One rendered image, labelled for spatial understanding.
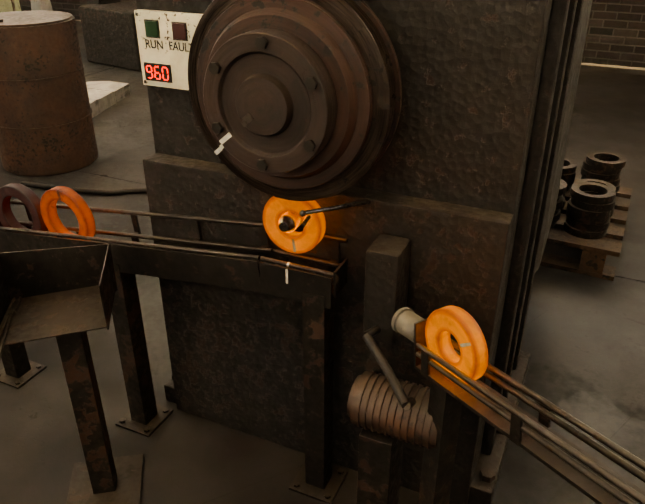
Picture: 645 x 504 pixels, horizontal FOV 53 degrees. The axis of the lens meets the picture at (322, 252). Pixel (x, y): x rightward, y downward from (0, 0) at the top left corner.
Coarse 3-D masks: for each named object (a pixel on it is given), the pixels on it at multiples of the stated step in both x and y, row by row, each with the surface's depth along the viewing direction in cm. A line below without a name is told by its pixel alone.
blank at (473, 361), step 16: (432, 320) 129; (448, 320) 124; (464, 320) 121; (432, 336) 130; (448, 336) 130; (464, 336) 121; (480, 336) 120; (448, 352) 129; (464, 352) 122; (480, 352) 120; (464, 368) 123; (480, 368) 121
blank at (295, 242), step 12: (276, 204) 150; (288, 204) 148; (300, 204) 147; (312, 204) 147; (264, 216) 153; (276, 216) 151; (300, 216) 148; (312, 216) 147; (324, 216) 149; (276, 228) 153; (312, 228) 148; (324, 228) 150; (276, 240) 154; (288, 240) 153; (300, 240) 151; (312, 240) 150; (300, 252) 153
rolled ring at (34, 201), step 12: (0, 192) 189; (12, 192) 187; (24, 192) 185; (0, 204) 191; (36, 204) 186; (0, 216) 194; (12, 216) 195; (36, 216) 187; (24, 228) 196; (36, 228) 189
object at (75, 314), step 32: (0, 256) 157; (32, 256) 159; (64, 256) 160; (96, 256) 162; (0, 288) 156; (32, 288) 163; (64, 288) 164; (96, 288) 164; (0, 320) 154; (32, 320) 154; (64, 320) 152; (96, 320) 151; (64, 352) 158; (96, 384) 169; (96, 416) 169; (96, 448) 174; (96, 480) 179; (128, 480) 185
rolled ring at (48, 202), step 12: (48, 192) 181; (60, 192) 178; (72, 192) 179; (48, 204) 183; (72, 204) 178; (84, 204) 179; (48, 216) 186; (84, 216) 178; (48, 228) 188; (60, 228) 188; (84, 228) 180
